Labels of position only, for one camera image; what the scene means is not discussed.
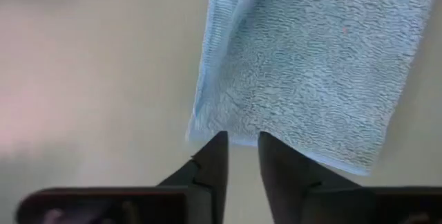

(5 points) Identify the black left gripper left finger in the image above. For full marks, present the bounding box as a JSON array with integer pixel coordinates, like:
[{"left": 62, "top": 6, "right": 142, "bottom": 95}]
[{"left": 15, "top": 130, "right": 229, "bottom": 224}]

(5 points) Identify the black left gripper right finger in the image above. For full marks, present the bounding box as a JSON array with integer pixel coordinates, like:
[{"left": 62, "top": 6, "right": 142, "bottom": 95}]
[{"left": 258, "top": 131, "right": 442, "bottom": 224}]

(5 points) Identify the teal microfiber towel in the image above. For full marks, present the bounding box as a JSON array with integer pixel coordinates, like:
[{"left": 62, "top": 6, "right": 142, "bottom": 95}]
[{"left": 186, "top": 0, "right": 442, "bottom": 177}]

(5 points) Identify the green table mat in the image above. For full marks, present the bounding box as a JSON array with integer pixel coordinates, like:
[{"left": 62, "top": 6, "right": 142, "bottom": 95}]
[{"left": 0, "top": 0, "right": 442, "bottom": 224}]

